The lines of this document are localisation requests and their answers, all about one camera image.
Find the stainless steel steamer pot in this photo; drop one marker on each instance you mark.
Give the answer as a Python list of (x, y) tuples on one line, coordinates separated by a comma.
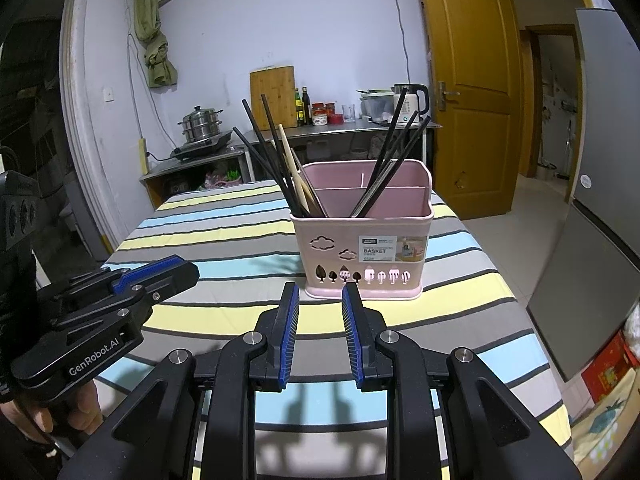
[(201, 125)]

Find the stainless steel prep table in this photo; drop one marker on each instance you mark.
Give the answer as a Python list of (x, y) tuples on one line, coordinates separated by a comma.
[(340, 129)]

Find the clear plastic storage container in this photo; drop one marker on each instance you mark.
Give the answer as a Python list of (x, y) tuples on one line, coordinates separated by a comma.
[(375, 106)]

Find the red round container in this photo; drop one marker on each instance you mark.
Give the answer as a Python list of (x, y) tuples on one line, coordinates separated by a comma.
[(336, 120)]

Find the grey refrigerator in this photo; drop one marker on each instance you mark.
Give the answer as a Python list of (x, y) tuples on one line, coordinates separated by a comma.
[(600, 185)]

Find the dark glass bottle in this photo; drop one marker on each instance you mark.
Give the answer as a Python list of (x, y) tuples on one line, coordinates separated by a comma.
[(306, 107)]

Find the long black chopstick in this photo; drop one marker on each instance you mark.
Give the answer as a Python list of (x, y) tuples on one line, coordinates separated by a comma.
[(401, 140), (393, 125)]

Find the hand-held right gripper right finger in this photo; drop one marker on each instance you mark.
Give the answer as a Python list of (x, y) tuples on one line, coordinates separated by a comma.
[(351, 340)]

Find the red lid glass jar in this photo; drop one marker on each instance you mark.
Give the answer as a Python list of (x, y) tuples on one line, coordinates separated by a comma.
[(318, 108), (330, 108)]

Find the wooden door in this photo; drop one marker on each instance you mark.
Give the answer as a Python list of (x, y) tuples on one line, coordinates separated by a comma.
[(465, 60)]

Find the stainless steel stove stand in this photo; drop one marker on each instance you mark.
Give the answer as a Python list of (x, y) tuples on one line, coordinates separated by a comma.
[(200, 164)]

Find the green tied curtain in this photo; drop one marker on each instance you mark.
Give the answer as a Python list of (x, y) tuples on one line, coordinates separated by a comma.
[(155, 25)]

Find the yellowed power strip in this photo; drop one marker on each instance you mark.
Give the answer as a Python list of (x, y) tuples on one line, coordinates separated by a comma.
[(144, 157)]

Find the white jar red lid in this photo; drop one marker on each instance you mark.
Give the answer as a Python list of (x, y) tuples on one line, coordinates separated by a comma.
[(320, 120)]

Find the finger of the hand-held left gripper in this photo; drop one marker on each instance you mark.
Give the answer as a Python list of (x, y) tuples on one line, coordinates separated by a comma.
[(145, 272), (170, 282)]

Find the black cooktop stove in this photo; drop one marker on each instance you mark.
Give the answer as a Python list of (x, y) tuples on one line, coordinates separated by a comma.
[(200, 149)]

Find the dark grey chopstick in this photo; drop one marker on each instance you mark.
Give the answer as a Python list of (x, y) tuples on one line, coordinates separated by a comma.
[(382, 180), (375, 185)]

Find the white wall switch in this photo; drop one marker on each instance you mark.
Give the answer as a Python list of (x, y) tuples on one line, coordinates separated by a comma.
[(108, 95)]

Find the pink plastic utensil basket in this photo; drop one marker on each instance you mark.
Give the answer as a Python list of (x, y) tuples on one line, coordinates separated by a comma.
[(330, 230)]

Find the red cardboard box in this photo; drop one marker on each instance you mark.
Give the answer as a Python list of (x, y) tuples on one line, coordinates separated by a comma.
[(607, 367)]

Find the person's left hand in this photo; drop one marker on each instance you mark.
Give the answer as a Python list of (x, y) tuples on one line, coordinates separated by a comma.
[(82, 410)]

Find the green oil bottle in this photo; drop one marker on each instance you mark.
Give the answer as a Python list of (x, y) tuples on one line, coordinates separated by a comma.
[(298, 110)]

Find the white electric kettle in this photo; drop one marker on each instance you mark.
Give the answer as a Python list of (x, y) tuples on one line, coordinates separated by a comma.
[(412, 102)]

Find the clear drinking glass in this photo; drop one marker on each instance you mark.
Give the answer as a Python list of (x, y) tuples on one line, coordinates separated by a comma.
[(349, 114)]

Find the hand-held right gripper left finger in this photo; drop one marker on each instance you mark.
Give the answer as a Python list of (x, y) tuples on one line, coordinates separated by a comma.
[(289, 340)]

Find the wooden chopstick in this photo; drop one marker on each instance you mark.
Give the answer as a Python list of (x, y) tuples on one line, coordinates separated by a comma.
[(290, 160), (307, 185)]

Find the wooden cutting board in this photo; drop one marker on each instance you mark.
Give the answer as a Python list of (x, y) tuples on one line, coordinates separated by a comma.
[(272, 95)]

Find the light printed bag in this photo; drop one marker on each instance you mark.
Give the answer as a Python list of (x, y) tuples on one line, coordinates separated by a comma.
[(605, 425)]

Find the striped tablecloth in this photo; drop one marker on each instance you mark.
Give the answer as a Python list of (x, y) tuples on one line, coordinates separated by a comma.
[(225, 240)]

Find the dark wooden doorway frame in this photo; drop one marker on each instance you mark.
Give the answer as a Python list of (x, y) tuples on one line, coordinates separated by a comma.
[(550, 29)]

